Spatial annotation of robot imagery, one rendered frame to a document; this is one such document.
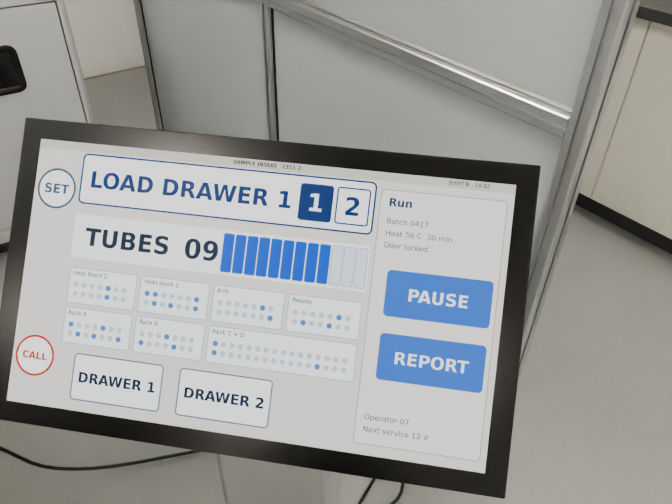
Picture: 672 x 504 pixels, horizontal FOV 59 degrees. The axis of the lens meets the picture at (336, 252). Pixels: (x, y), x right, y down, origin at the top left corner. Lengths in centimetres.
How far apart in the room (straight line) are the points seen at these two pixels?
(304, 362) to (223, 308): 9
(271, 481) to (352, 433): 29
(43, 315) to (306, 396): 28
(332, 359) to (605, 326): 180
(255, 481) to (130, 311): 35
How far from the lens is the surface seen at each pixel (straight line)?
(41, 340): 67
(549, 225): 119
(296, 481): 84
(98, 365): 64
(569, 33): 109
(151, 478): 177
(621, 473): 191
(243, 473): 86
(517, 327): 57
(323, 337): 57
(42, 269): 67
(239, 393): 59
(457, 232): 56
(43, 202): 67
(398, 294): 56
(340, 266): 56
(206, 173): 60
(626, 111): 260
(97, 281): 64
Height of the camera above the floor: 147
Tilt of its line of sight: 38 degrees down
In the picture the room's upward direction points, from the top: 1 degrees clockwise
